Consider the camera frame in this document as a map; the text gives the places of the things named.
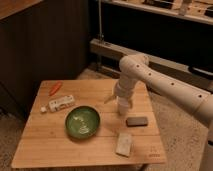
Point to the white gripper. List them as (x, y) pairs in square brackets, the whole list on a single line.
[(123, 91)]

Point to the white ceramic cup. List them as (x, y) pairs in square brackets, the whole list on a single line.
[(122, 106)]

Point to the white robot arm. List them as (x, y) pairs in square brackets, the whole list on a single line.
[(191, 99)]

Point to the green ceramic bowl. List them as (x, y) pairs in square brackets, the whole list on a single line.
[(82, 122)]

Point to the dark grey rectangular block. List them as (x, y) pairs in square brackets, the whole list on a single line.
[(136, 121)]

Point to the wooden folding table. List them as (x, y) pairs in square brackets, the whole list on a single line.
[(44, 142)]

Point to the orange carrot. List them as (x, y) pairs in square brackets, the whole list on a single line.
[(55, 88)]

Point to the white plastic bottle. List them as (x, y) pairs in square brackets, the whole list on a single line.
[(58, 104)]

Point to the metal shelf rack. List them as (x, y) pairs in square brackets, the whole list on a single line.
[(177, 47)]

